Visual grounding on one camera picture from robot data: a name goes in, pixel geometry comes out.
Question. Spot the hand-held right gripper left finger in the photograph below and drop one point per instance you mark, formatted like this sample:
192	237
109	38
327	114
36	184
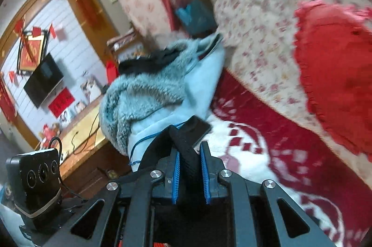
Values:
175	177

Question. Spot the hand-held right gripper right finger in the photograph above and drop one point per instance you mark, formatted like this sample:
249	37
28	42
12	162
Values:
205	177

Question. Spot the black pants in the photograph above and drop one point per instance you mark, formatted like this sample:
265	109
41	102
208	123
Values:
189	159

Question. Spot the red and white plush blanket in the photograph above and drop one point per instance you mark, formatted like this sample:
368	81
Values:
261	154

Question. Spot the wooden television cabinet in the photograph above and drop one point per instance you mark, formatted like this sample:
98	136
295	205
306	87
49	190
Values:
87	136

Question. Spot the red paper poster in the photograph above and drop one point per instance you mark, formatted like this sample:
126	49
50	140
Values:
60	103

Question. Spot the light blue fleece coat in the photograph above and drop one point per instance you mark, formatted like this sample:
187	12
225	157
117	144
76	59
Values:
151	101

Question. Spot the flat screen television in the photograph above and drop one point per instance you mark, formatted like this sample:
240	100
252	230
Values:
43	81

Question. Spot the black cloth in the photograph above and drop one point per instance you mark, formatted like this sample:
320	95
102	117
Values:
145	63

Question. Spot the red paper bag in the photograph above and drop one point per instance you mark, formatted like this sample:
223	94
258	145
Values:
111	72

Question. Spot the floral sofa cover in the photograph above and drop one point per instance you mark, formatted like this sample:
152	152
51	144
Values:
261	31

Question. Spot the blue bag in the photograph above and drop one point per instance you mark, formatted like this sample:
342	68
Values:
196	17

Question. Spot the red ruffled cushion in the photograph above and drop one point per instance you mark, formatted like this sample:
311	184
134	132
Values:
334	69

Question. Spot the framed red wall picture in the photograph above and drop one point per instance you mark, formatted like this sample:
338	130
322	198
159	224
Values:
30	52

